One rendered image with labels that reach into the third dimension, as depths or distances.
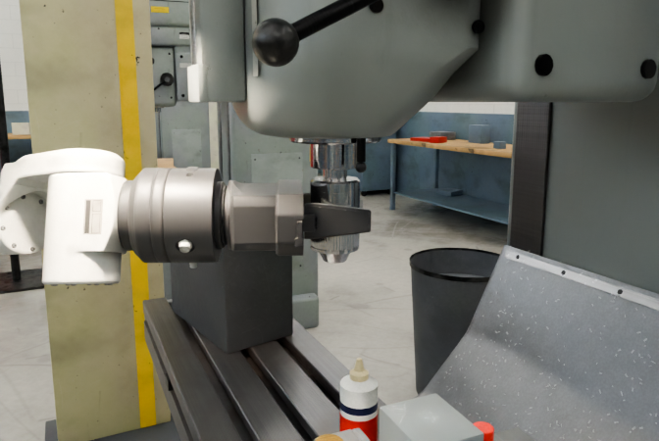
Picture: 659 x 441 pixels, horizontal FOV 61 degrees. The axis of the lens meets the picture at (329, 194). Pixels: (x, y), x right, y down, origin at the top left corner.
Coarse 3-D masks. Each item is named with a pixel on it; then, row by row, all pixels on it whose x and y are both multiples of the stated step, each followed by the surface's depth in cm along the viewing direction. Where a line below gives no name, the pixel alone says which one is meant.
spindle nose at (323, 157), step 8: (312, 144) 51; (320, 144) 50; (352, 144) 50; (312, 152) 51; (320, 152) 50; (328, 152) 50; (336, 152) 49; (344, 152) 50; (352, 152) 50; (312, 160) 51; (320, 160) 50; (328, 160) 50; (336, 160) 50; (344, 160) 50; (352, 160) 50; (320, 168) 50; (328, 168) 50; (336, 168) 50; (344, 168) 50; (352, 168) 50
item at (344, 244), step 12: (312, 192) 51; (324, 192) 50; (348, 192) 50; (336, 204) 50; (348, 204) 51; (312, 240) 52; (324, 240) 51; (336, 240) 51; (348, 240) 51; (324, 252) 51; (336, 252) 51; (348, 252) 51
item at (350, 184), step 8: (320, 176) 53; (352, 176) 53; (312, 184) 51; (320, 184) 50; (328, 184) 50; (336, 184) 50; (344, 184) 50; (352, 184) 51; (328, 192) 50; (336, 192) 50; (344, 192) 50
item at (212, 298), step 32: (224, 256) 81; (256, 256) 84; (288, 256) 87; (192, 288) 91; (224, 288) 81; (256, 288) 84; (288, 288) 88; (192, 320) 93; (224, 320) 82; (256, 320) 85; (288, 320) 89
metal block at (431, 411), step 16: (416, 400) 43; (432, 400) 43; (384, 416) 42; (400, 416) 41; (416, 416) 41; (432, 416) 41; (448, 416) 41; (464, 416) 41; (384, 432) 42; (400, 432) 40; (416, 432) 39; (432, 432) 39; (448, 432) 39; (464, 432) 39; (480, 432) 39
